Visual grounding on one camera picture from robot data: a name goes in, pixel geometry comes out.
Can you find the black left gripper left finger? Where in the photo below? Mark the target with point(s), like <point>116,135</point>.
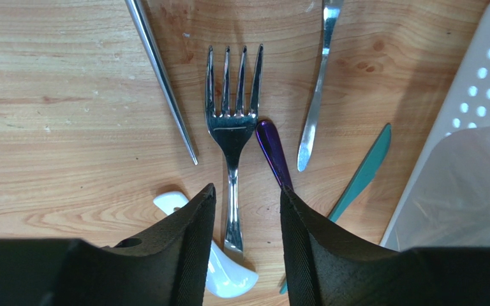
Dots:
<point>165,264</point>

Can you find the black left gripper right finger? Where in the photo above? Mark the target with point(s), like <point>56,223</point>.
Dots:
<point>327,265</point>

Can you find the large silver fork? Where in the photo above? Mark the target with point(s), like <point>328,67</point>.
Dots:
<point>231,132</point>

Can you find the silver chopstick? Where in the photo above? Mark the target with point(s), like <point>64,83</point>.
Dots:
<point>143,27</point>

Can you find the teal plastic knife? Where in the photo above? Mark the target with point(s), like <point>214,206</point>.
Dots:
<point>365,173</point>

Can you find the purple metal spoon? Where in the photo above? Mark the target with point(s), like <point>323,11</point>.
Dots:
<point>270,144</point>

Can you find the white perforated utensil caddy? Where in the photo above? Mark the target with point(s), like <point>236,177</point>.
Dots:
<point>446,201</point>

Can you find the small silver fork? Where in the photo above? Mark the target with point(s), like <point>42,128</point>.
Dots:
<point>331,12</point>

